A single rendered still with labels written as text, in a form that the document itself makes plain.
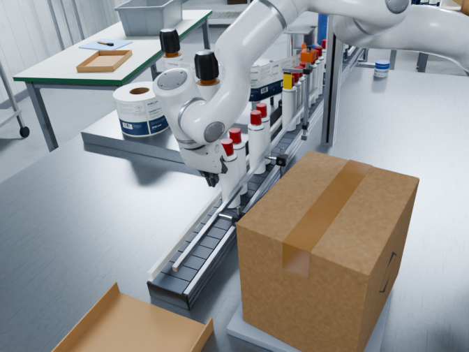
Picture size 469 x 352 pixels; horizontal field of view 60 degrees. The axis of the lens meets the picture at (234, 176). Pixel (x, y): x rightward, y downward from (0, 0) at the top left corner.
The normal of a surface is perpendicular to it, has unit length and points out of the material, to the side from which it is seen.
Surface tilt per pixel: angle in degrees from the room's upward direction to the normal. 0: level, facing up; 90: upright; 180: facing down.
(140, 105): 90
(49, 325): 0
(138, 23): 95
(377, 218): 0
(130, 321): 0
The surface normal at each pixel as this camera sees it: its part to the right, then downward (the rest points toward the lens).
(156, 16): -0.17, 0.62
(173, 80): -0.21, -0.61
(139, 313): -0.06, -0.84
